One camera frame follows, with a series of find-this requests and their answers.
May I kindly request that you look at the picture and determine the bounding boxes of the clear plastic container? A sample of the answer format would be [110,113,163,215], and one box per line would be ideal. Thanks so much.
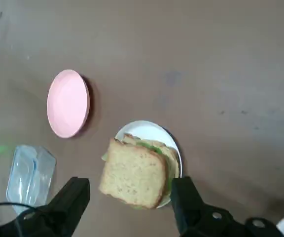
[6,145,57,215]

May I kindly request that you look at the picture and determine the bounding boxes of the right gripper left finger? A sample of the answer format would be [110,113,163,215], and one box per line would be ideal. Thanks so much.
[0,176,91,237]

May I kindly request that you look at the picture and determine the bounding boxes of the white plate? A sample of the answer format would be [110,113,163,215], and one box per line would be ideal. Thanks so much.
[113,120,183,210]

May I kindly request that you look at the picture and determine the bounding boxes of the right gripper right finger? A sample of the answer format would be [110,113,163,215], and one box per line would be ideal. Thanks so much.
[170,176,284,237]

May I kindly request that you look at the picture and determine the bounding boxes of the pink plate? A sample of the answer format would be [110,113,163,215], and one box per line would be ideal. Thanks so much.
[46,69,90,139]

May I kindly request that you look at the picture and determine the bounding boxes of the brown bread slice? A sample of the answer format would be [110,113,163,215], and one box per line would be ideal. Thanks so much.
[98,138,167,210]
[121,133,181,197]

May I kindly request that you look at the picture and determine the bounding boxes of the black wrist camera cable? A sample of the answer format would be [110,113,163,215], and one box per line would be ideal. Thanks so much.
[0,201,38,213]

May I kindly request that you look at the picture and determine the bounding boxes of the green lettuce leaf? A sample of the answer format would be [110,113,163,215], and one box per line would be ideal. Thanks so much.
[101,139,169,211]

